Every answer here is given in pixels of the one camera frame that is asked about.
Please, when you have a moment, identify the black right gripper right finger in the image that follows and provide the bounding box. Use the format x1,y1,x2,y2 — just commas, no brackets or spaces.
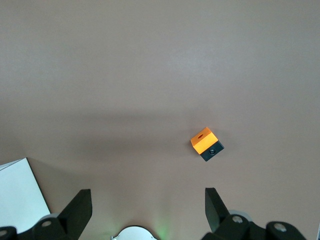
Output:
201,186,308,240

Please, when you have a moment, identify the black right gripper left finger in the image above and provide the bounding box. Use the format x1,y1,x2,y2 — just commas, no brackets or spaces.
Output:
0,188,94,240

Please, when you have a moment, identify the orange and black box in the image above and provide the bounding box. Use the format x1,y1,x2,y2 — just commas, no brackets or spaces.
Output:
189,126,225,163

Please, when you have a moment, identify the brown table cover mat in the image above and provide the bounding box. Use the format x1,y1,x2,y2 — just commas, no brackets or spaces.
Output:
0,0,320,240

